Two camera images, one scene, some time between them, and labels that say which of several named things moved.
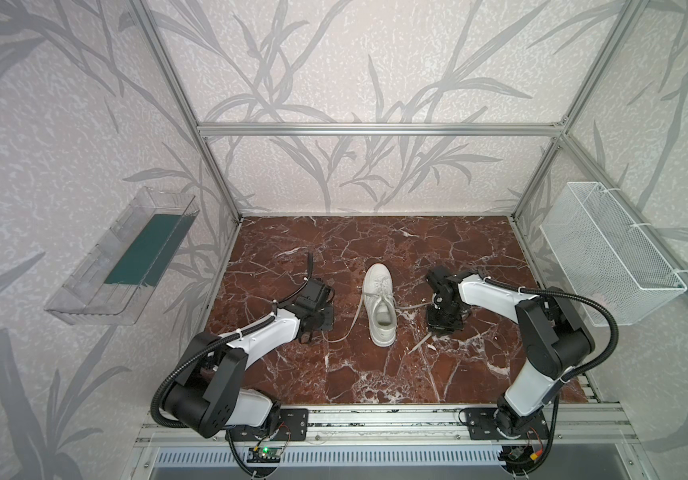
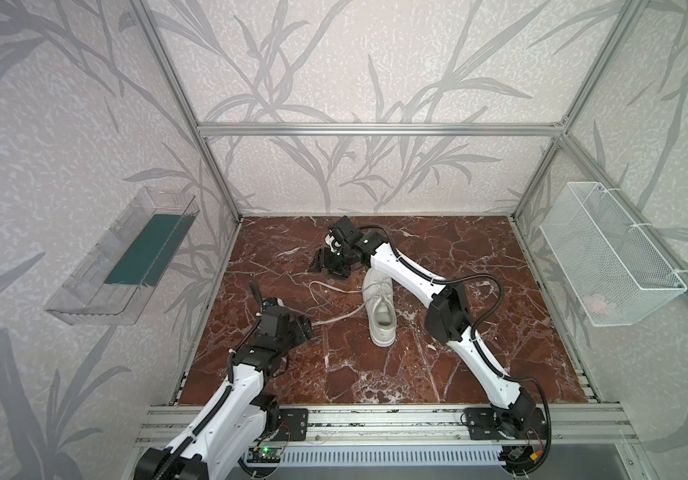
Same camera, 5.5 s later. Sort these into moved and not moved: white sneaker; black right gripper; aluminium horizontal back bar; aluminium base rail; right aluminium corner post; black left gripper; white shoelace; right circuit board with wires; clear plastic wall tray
Moved: black left gripper; white shoelace; black right gripper
Not moved: right circuit board with wires; clear plastic wall tray; right aluminium corner post; aluminium horizontal back bar; aluminium base rail; white sneaker
